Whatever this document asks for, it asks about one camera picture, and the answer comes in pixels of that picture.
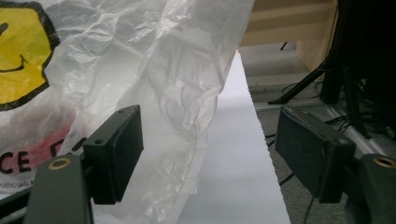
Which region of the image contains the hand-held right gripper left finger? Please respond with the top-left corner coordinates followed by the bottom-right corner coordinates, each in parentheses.
top-left (23, 104), bottom-right (145, 224)

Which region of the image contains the black metal stand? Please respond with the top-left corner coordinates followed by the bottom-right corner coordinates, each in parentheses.
top-left (268, 0), bottom-right (396, 140)

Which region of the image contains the white plastic bag yellow smiley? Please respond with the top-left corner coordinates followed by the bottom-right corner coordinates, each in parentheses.
top-left (0, 0), bottom-right (256, 224)

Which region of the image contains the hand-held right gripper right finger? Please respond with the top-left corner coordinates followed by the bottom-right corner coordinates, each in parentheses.
top-left (274, 106), bottom-right (396, 224)

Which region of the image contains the light wooden cabinet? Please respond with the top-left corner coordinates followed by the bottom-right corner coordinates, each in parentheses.
top-left (238, 0), bottom-right (339, 72)

